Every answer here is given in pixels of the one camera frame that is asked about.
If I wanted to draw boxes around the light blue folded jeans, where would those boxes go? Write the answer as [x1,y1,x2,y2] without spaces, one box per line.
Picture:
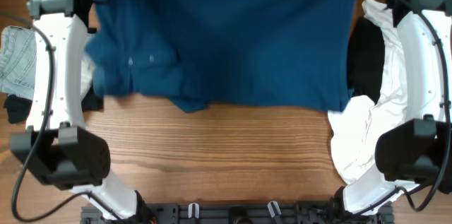
[1,26,37,100]

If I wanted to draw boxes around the black folded garment left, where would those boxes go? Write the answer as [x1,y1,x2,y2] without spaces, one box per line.
[3,86,104,124]

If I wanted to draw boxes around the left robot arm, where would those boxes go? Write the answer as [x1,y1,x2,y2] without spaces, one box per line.
[10,0,156,223]

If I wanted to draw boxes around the white crumpled shirt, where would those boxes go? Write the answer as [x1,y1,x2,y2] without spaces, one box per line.
[326,0,452,204]

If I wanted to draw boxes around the blue polo shirt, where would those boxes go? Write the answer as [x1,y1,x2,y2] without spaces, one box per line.
[85,0,355,112]

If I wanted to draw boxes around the black garment right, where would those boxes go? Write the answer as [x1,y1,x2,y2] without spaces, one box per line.
[347,17,385,103]

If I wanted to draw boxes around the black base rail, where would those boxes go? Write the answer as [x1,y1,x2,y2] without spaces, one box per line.
[80,201,395,224]

